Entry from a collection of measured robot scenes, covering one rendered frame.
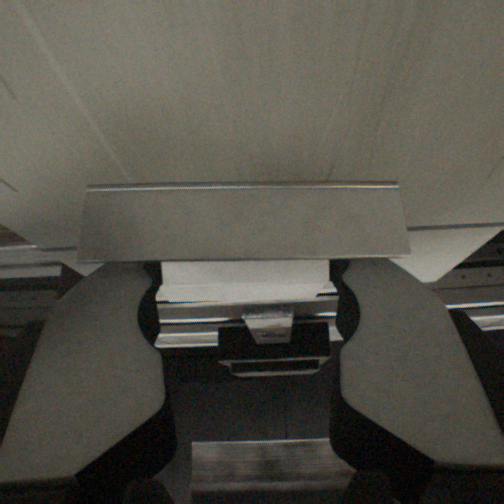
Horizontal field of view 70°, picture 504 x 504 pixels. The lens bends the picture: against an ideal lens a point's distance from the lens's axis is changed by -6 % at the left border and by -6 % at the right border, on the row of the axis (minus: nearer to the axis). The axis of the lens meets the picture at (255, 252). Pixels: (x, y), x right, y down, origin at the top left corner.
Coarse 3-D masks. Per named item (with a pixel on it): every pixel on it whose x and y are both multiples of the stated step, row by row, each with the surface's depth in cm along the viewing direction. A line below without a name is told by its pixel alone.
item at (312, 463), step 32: (192, 448) 20; (224, 448) 20; (256, 448) 20; (288, 448) 20; (320, 448) 20; (192, 480) 20; (224, 480) 19; (256, 480) 19; (288, 480) 19; (320, 480) 19
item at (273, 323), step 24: (264, 312) 26; (288, 312) 26; (240, 336) 40; (264, 336) 35; (288, 336) 36; (312, 336) 40; (240, 360) 40; (264, 360) 40; (288, 360) 40; (312, 360) 40
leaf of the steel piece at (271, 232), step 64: (128, 192) 10; (192, 192) 10; (256, 192) 10; (320, 192) 10; (384, 192) 10; (128, 256) 9; (192, 256) 9; (256, 256) 9; (320, 256) 9; (384, 256) 10
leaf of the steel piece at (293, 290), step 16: (160, 288) 19; (176, 288) 19; (192, 288) 19; (208, 288) 20; (224, 288) 20; (240, 288) 20; (256, 288) 20; (272, 288) 20; (288, 288) 20; (304, 288) 20; (320, 288) 20
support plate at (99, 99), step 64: (0, 0) 5; (64, 0) 5; (128, 0) 5; (192, 0) 5; (256, 0) 5; (320, 0) 5; (384, 0) 5; (448, 0) 5; (0, 64) 6; (64, 64) 6; (128, 64) 6; (192, 64) 6; (256, 64) 6; (320, 64) 6; (384, 64) 6; (448, 64) 6; (0, 128) 8; (64, 128) 8; (128, 128) 8; (192, 128) 8; (256, 128) 8; (320, 128) 8; (384, 128) 8; (448, 128) 8; (0, 192) 10; (64, 192) 10; (448, 192) 11; (64, 256) 15; (448, 256) 17
